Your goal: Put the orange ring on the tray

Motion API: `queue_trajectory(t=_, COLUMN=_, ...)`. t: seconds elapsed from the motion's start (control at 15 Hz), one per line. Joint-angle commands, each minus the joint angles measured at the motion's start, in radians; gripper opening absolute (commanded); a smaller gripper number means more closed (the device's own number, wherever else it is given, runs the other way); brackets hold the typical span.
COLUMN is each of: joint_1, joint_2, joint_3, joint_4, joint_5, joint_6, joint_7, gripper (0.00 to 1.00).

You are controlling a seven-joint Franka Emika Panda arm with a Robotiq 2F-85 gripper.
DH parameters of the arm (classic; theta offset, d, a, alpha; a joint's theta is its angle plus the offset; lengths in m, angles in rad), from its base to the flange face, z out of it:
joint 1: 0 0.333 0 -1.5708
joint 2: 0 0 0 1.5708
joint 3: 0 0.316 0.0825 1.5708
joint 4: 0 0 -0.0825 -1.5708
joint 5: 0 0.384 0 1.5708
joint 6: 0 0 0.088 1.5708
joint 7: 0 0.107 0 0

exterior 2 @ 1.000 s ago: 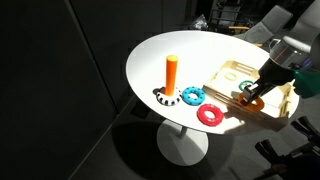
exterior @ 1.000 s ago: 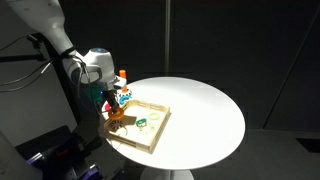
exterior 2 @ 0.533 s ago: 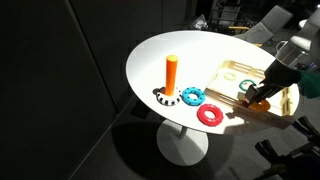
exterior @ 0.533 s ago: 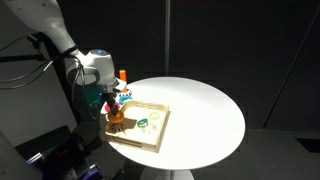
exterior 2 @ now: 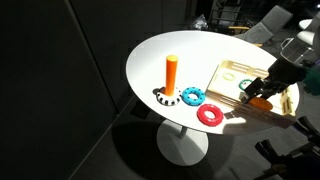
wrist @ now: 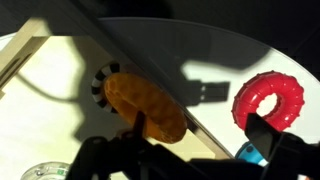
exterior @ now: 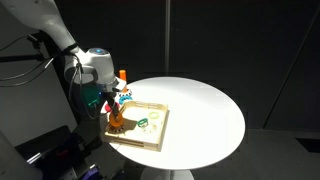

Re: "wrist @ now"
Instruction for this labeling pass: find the wooden tray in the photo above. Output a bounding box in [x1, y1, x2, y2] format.
[0, 16, 234, 180]

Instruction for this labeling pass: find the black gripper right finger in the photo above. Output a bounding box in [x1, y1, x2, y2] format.
[244, 112, 285, 162]

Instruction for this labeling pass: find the black white striped ring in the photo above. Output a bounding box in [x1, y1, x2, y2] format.
[90, 62, 122, 115]

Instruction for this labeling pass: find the red ridged ring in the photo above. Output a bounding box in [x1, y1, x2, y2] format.
[231, 70, 306, 133]

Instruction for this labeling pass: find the clear ring with beads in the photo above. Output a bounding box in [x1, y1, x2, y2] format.
[19, 161, 72, 180]

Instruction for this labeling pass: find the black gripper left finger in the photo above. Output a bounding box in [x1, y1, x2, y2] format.
[132, 110, 148, 141]

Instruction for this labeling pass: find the orange textured ring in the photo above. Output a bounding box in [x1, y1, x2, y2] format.
[103, 72, 189, 145]

